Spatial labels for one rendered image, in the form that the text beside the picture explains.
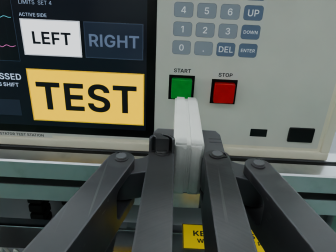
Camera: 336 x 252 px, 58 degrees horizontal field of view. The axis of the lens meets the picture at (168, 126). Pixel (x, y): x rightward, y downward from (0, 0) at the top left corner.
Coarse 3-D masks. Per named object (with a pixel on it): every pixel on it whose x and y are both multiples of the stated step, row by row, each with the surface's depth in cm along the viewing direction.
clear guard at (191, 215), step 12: (132, 216) 29; (180, 216) 29; (192, 216) 29; (324, 216) 30; (120, 228) 27; (132, 228) 27; (180, 228) 28; (120, 240) 26; (132, 240) 26; (180, 240) 26
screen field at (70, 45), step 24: (24, 24) 25; (48, 24) 25; (72, 24) 25; (96, 24) 25; (120, 24) 25; (24, 48) 26; (48, 48) 26; (72, 48) 26; (96, 48) 26; (120, 48) 26
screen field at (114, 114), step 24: (48, 72) 27; (72, 72) 27; (96, 72) 27; (48, 96) 28; (72, 96) 28; (96, 96) 28; (120, 96) 28; (48, 120) 29; (72, 120) 29; (96, 120) 29; (120, 120) 29
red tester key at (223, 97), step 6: (216, 84) 26; (222, 84) 26; (228, 84) 26; (234, 84) 26; (216, 90) 27; (222, 90) 27; (228, 90) 27; (234, 90) 27; (216, 96) 27; (222, 96) 27; (228, 96) 27; (216, 102) 27; (222, 102) 27; (228, 102) 27
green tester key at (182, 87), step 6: (174, 78) 26; (180, 78) 27; (186, 78) 27; (174, 84) 26; (180, 84) 26; (186, 84) 26; (174, 90) 27; (180, 90) 27; (186, 90) 27; (174, 96) 27; (180, 96) 27; (186, 96) 27
